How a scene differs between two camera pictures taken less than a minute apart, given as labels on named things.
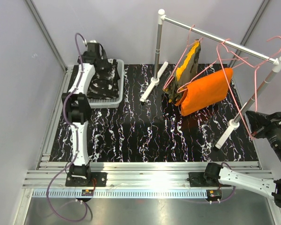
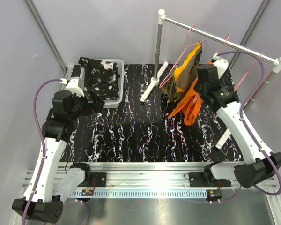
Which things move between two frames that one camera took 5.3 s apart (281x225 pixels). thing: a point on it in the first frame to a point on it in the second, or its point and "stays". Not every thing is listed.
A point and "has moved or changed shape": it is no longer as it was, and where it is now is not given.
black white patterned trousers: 104,84 stays
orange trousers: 206,92 has moved or changed shape
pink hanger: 221,43 to 218,51
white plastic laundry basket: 112,103 stays
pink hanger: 265,62 to 247,71
